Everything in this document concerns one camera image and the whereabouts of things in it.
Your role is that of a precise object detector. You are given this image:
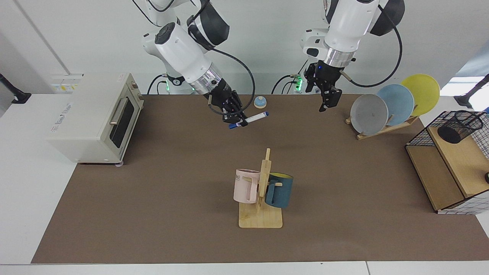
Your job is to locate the blue and white marker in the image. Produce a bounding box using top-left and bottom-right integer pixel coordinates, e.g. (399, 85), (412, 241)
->
(228, 111), (269, 129)

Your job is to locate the black mesh pen holder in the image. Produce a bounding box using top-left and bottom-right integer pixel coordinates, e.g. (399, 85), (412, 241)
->
(437, 110), (484, 145)

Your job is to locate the grey plate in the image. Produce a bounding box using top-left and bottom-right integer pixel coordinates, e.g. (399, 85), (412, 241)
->
(350, 94), (389, 136)

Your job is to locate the wooden plate rack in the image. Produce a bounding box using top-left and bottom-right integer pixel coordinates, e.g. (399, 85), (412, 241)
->
(345, 114), (419, 141)

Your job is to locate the light blue plate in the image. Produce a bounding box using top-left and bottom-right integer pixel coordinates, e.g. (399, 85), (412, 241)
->
(376, 84), (415, 126)

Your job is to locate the pink mug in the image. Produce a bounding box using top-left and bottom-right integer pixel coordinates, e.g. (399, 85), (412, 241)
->
(233, 168), (262, 204)

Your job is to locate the dark teal mug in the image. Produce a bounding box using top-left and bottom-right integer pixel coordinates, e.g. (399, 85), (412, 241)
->
(264, 172), (294, 209)

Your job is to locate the yellow plate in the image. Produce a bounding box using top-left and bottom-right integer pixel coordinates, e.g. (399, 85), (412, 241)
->
(400, 73), (441, 116)

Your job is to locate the brown table cloth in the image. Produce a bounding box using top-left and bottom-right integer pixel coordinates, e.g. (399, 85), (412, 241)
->
(31, 93), (489, 264)

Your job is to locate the wooden cup stand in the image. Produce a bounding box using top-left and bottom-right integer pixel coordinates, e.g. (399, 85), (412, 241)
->
(238, 148), (283, 229)

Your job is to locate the pale toaster oven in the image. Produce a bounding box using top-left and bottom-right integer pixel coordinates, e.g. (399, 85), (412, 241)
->
(47, 72), (145, 166)

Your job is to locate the white labelled box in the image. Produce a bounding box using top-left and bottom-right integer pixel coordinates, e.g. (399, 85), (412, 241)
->
(49, 73), (84, 93)

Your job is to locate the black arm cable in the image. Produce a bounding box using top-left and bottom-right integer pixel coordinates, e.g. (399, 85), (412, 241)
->
(207, 47), (256, 116)
(339, 13), (403, 88)

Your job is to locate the black base cable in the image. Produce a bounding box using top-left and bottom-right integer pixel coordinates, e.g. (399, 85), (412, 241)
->
(147, 73), (169, 95)
(282, 78), (303, 95)
(271, 73), (299, 95)

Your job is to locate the wire basket with wooden floor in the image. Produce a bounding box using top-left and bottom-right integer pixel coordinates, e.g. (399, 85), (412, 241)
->
(405, 110), (489, 215)

